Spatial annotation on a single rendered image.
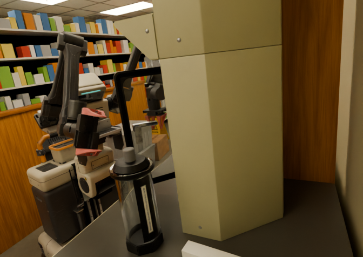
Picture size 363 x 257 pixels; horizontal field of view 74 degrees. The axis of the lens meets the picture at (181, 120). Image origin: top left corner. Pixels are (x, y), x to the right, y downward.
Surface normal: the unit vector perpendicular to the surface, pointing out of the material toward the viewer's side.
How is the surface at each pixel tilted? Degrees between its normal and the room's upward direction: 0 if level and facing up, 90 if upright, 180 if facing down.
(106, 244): 0
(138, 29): 90
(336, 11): 90
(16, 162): 90
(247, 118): 90
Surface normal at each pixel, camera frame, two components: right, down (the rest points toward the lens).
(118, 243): -0.11, -0.96
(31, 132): 0.90, 0.00
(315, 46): -0.42, 0.28
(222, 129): 0.33, 0.20
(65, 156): 0.78, 0.11
